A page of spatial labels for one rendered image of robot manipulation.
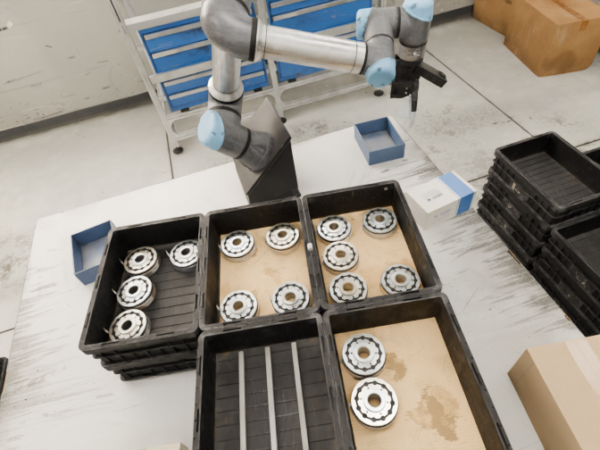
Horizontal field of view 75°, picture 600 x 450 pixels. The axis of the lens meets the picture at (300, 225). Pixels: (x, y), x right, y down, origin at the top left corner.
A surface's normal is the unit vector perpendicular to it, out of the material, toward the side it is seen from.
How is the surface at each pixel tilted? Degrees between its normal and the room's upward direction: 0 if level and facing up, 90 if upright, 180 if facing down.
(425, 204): 0
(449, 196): 0
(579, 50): 90
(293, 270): 0
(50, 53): 90
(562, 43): 89
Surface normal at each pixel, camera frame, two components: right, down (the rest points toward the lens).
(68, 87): 0.30, 0.70
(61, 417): -0.12, -0.65
